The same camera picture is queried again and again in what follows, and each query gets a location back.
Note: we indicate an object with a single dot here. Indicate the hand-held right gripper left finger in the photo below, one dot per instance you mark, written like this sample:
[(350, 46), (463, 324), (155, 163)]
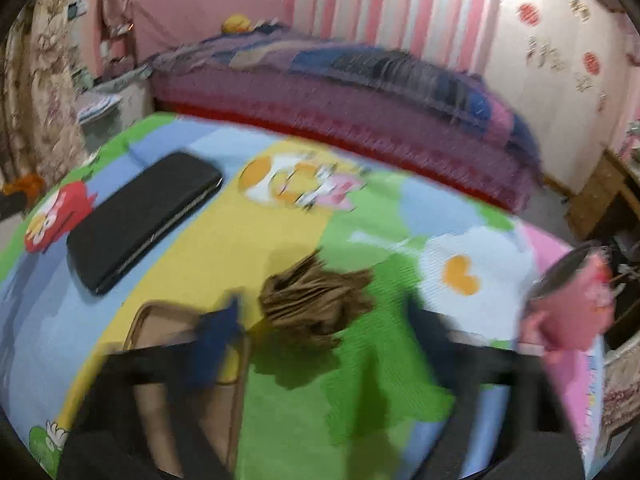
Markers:
[(215, 345)]

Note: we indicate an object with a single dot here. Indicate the pink headboard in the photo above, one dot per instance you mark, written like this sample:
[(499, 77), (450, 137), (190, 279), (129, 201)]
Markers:
[(190, 20)]

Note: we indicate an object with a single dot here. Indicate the black flat case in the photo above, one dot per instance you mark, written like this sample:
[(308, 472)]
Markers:
[(140, 225)]

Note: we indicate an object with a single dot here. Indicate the orange soft item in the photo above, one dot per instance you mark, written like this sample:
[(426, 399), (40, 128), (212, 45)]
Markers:
[(22, 185)]

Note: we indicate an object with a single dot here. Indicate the brown paper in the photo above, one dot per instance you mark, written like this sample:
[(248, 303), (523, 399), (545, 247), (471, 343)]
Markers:
[(315, 305)]

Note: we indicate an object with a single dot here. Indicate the pink mug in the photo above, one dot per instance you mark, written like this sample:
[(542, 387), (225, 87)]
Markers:
[(575, 310)]

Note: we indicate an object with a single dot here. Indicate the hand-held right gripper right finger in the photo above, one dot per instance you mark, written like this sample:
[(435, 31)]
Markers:
[(430, 340)]

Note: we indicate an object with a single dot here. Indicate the floral beige curtain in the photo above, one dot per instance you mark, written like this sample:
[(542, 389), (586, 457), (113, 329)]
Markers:
[(45, 85), (622, 390)]

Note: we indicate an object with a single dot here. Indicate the yellow plush toy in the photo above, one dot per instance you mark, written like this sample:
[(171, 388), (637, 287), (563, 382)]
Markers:
[(235, 24)]

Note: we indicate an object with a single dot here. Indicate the bed with purple skirt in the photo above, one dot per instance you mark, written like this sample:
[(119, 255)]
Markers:
[(350, 110)]

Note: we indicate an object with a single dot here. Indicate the brown flat tray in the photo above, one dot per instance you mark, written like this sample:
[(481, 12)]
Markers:
[(150, 320)]

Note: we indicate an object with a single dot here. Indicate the colourful cartoon play mat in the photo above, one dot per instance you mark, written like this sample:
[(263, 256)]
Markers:
[(280, 240)]

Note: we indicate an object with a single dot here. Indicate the white nightstand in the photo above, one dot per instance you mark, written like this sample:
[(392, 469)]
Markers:
[(107, 120)]

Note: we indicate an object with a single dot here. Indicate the white wardrobe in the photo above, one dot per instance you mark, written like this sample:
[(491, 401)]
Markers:
[(540, 125)]

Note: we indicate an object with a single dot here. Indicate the wooden desk with drawers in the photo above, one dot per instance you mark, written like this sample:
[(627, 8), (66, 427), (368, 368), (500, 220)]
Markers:
[(595, 200)]

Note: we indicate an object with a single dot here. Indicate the red round wardrobe sticker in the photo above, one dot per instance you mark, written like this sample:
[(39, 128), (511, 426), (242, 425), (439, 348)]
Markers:
[(528, 14), (592, 62)]

